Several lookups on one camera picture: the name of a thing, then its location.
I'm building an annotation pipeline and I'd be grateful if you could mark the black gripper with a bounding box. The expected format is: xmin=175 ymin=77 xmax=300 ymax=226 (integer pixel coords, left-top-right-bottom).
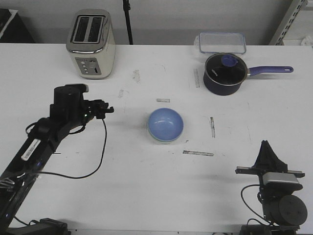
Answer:
xmin=49 ymin=84 xmax=114 ymax=122
xmin=235 ymin=140 xmax=305 ymax=215

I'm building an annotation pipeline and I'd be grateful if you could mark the blue bowl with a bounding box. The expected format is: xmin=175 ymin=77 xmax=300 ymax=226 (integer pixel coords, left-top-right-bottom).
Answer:
xmin=147 ymin=108 xmax=184 ymax=129

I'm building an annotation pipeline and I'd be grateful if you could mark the green bowl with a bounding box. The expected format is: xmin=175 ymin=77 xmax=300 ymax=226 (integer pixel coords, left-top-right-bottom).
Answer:
xmin=147 ymin=126 xmax=183 ymax=142

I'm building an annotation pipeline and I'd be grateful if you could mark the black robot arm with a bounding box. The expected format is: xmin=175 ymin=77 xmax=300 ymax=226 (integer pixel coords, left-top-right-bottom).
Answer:
xmin=235 ymin=140 xmax=308 ymax=235
xmin=0 ymin=84 xmax=114 ymax=235

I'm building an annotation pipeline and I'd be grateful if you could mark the cream silver two-slot toaster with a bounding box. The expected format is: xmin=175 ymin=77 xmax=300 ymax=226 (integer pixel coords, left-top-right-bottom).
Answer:
xmin=66 ymin=9 xmax=116 ymax=80

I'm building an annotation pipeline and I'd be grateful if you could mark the dark blue saucepan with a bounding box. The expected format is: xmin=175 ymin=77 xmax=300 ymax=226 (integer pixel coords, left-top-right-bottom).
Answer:
xmin=203 ymin=66 xmax=293 ymax=96

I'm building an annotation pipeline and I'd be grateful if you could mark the glass pot lid blue knob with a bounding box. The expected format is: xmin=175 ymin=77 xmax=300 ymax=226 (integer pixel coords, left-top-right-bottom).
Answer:
xmin=205 ymin=53 xmax=247 ymax=85

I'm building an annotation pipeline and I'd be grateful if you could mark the black tripod pole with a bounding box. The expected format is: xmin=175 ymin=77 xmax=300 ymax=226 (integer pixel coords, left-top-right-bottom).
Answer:
xmin=123 ymin=0 xmax=134 ymax=45

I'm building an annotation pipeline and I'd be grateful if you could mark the clear plastic container blue rim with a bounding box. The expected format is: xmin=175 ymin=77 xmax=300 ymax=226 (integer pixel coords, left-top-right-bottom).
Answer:
xmin=194 ymin=31 xmax=246 ymax=54

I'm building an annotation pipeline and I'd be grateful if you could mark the white slotted shelf rack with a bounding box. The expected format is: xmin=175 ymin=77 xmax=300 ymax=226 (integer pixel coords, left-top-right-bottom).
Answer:
xmin=268 ymin=0 xmax=313 ymax=46

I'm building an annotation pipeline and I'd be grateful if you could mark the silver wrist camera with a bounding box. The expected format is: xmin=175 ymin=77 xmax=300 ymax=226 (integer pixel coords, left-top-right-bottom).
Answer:
xmin=262 ymin=172 xmax=299 ymax=185

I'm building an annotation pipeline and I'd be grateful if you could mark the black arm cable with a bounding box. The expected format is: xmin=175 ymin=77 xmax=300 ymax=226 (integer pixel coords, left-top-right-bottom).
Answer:
xmin=240 ymin=184 xmax=272 ymax=226
xmin=24 ymin=118 xmax=108 ymax=179

